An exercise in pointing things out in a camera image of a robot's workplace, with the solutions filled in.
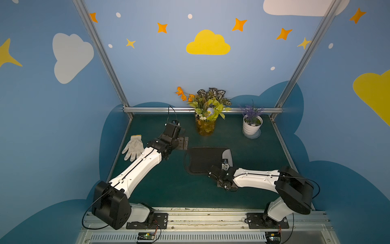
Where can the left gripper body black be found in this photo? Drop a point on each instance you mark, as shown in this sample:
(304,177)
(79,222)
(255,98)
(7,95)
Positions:
(183,143)

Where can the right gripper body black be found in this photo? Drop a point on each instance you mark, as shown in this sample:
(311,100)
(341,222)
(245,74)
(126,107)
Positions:
(216,176)

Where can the black cutting board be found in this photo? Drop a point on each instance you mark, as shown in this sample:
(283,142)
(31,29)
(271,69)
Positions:
(199,160)

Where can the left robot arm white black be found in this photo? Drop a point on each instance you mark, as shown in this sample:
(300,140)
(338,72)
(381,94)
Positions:
(111,199)

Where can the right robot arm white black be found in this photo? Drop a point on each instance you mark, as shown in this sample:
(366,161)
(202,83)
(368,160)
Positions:
(295,192)

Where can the right controller board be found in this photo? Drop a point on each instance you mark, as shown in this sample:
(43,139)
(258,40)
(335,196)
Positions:
(273,238)

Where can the controller board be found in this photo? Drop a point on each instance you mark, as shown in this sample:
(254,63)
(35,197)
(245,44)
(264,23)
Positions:
(145,237)
(273,238)

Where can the left controller board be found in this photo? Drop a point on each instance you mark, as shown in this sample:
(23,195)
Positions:
(145,237)

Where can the flower bouquet in amber vase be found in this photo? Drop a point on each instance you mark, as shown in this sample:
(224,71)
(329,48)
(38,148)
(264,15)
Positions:
(209,105)

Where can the white work glove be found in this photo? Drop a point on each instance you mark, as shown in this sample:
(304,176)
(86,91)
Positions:
(134,148)

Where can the lavender plant in white pot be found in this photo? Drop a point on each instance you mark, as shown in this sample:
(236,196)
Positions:
(252,121)

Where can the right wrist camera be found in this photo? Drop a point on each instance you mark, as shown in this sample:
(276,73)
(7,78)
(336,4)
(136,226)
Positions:
(225,165)

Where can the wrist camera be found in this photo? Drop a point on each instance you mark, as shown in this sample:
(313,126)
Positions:
(172,130)
(225,165)

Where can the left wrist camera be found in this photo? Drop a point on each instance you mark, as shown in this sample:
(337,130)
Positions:
(172,130)

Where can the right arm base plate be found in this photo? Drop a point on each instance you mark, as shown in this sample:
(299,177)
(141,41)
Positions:
(259,221)

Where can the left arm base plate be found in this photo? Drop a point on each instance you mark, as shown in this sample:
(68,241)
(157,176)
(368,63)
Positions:
(154,220)

